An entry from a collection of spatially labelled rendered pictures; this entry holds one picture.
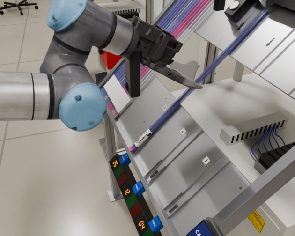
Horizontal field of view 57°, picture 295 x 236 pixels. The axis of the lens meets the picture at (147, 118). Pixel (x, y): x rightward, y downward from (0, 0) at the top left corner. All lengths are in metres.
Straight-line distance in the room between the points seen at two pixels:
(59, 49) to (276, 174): 0.46
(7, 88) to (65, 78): 0.09
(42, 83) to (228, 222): 0.43
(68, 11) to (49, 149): 1.49
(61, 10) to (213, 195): 0.46
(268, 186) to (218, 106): 0.65
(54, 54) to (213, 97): 0.82
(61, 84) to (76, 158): 1.40
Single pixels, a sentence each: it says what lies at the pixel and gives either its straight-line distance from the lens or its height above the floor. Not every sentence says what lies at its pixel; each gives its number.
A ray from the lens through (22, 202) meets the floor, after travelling 1.70.
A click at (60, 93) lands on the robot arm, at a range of 0.43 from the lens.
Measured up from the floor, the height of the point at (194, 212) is 0.76.
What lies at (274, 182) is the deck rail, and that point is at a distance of 0.58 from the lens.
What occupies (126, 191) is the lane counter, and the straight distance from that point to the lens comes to 0.78.
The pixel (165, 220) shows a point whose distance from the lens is 0.64.
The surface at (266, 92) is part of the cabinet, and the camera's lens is 1.33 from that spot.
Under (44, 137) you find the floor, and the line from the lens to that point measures 2.03.
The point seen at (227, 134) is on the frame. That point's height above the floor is 0.66.
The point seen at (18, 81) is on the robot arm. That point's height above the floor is 1.08.
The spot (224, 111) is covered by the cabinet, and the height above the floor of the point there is 0.62.
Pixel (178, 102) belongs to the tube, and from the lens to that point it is 0.74.
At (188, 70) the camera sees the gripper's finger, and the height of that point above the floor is 0.99.
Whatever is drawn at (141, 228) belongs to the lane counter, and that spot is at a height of 0.66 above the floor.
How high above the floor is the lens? 1.28
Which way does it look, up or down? 38 degrees down
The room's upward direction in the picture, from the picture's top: straight up
